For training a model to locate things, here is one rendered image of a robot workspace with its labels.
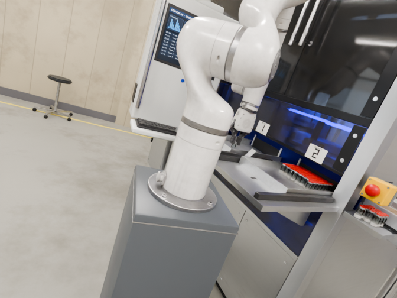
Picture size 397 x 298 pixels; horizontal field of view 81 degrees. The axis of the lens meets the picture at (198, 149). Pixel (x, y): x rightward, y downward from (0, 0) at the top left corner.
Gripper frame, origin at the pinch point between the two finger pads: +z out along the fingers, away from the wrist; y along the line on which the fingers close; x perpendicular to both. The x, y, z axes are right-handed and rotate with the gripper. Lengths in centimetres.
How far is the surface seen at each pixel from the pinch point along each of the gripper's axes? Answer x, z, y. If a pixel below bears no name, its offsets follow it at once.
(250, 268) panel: -24, 58, 20
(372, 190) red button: -54, -6, 15
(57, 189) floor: 102, 95, -66
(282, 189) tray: -39.3, 3.9, -6.8
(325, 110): -23.6, -26.1, 18.8
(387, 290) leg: -67, 25, 34
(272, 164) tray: -15.5, 3.9, 12.3
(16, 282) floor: 17, 95, -78
